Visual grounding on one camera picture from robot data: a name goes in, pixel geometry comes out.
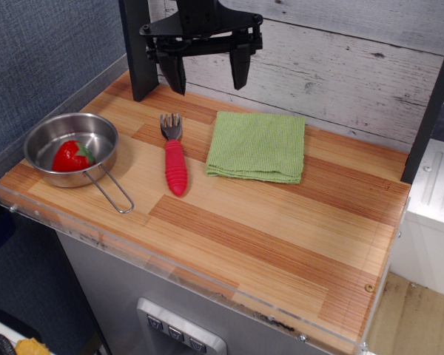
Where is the yellow and black object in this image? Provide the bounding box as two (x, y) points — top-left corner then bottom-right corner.
(0, 334), (52, 355)

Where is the red toy strawberry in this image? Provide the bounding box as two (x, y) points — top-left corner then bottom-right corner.
(52, 140), (95, 172)

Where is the white cabinet with metal top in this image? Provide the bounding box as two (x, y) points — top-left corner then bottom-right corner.
(390, 139), (444, 294)

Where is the folded green cloth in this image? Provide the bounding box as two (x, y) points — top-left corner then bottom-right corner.
(205, 112), (305, 184)

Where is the red-handled metal fork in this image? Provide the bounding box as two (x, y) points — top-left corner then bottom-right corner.
(160, 113), (188, 197)

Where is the black left frame post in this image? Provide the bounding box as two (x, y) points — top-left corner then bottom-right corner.
(118, 0), (159, 101)

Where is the small steel saucepan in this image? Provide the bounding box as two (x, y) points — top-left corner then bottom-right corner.
(24, 112), (134, 214)

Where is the clear acrylic table guard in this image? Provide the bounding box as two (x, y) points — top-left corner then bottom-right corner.
(0, 74), (409, 354)

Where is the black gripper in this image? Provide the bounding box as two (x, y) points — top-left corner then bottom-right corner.
(139, 1), (263, 95)

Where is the black frame post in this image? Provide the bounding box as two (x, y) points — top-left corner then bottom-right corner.
(118, 0), (159, 101)
(400, 59), (444, 184)

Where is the black right frame post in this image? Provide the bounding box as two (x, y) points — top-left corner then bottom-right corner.
(400, 59), (444, 184)

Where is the silver dispenser button panel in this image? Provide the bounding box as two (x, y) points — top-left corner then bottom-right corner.
(136, 297), (228, 354)

